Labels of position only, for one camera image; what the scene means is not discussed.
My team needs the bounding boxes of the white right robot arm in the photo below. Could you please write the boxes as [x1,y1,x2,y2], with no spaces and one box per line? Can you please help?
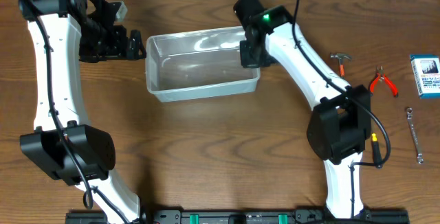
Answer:
[233,0,371,219]

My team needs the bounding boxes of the small claw hammer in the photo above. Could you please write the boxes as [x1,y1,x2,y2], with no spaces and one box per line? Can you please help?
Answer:
[330,53,352,79]

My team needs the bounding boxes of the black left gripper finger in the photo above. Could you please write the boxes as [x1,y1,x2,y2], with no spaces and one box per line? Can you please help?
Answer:
[128,30,142,47]
[126,47,146,60]

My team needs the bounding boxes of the clear plastic container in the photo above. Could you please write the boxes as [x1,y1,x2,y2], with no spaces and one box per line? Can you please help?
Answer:
[145,26,261,102]

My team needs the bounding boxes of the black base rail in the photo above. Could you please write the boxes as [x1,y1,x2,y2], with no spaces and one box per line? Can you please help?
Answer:
[65,208,410,224]

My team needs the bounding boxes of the blue white box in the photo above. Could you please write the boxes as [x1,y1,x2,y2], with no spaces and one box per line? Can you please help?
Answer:
[410,54,439,98]

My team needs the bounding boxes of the red handled pliers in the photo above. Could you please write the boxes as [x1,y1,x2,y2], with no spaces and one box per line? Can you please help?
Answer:
[368,66,399,98]

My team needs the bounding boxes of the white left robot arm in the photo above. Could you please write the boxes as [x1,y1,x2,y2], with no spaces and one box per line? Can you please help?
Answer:
[19,0,149,223]

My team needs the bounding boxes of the black yellow screwdriver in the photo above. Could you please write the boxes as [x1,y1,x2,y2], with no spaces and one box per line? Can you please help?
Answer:
[371,133,382,169]

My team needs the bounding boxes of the silver wrench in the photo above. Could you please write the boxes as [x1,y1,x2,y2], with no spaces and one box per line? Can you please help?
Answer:
[406,107,424,164]

